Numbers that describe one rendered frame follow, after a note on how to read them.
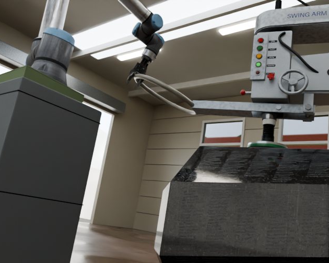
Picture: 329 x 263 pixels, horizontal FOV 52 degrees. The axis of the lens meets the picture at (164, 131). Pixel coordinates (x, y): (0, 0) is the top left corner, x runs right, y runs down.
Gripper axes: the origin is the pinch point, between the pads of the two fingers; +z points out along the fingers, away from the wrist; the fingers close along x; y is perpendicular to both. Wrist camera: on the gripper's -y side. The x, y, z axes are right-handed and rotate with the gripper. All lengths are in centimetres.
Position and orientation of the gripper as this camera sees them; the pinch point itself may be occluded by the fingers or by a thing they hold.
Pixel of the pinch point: (131, 85)
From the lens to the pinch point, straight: 220.7
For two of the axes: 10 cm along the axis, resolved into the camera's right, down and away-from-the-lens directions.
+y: 0.9, -0.5, -9.9
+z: -4.9, 8.6, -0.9
